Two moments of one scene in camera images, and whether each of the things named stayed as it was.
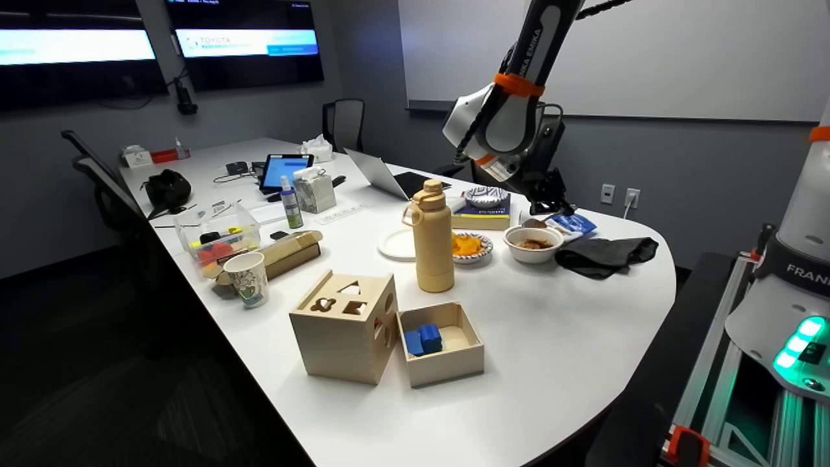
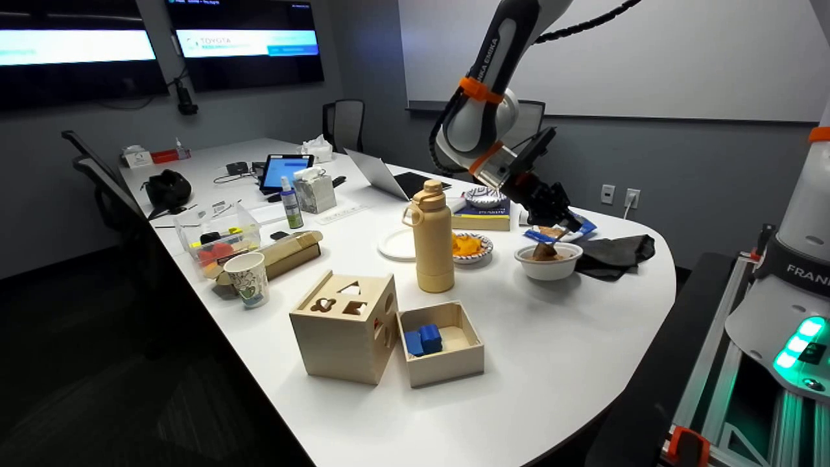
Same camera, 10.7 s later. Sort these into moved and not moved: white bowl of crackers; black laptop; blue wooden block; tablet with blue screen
Moved: white bowl of crackers
Not moved: black laptop; blue wooden block; tablet with blue screen
